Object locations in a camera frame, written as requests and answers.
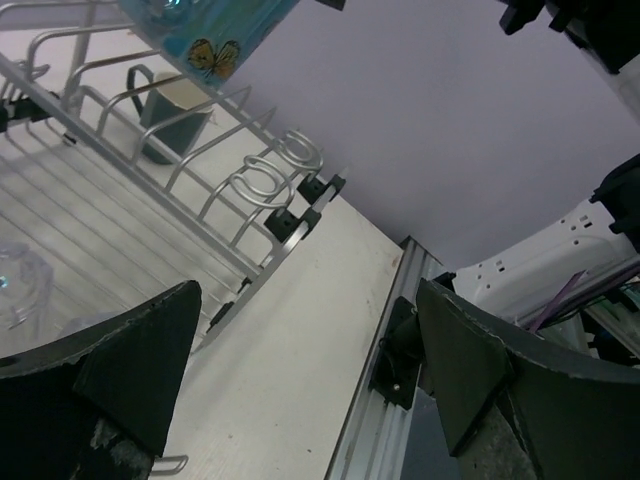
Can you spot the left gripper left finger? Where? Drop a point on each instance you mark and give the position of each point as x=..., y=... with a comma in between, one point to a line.
x=98, y=404

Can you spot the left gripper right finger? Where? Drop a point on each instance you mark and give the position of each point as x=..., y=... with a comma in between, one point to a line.
x=515, y=406

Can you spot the clear glass front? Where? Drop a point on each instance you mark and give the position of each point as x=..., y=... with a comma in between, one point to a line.
x=26, y=286

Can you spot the grey blue mug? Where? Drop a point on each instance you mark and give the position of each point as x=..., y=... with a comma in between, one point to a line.
x=167, y=101

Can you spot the light blue ceramic mug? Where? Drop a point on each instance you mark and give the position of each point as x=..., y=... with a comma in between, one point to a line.
x=206, y=40

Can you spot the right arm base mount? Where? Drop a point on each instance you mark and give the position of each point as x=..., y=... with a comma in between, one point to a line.
x=400, y=356

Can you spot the silver wire dish rack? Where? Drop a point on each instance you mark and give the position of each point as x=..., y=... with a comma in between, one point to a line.
x=117, y=214

